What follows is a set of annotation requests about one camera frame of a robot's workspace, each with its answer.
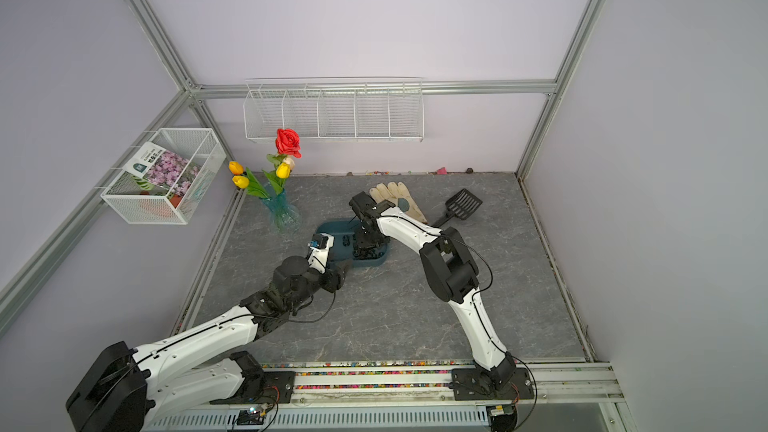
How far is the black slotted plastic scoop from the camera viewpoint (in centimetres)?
110

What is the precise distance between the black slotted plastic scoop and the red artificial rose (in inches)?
22.1

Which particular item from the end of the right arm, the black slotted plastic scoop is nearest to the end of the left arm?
the end of the right arm

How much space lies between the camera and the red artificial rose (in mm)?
769

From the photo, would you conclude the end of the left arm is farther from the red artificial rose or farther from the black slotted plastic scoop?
the black slotted plastic scoop
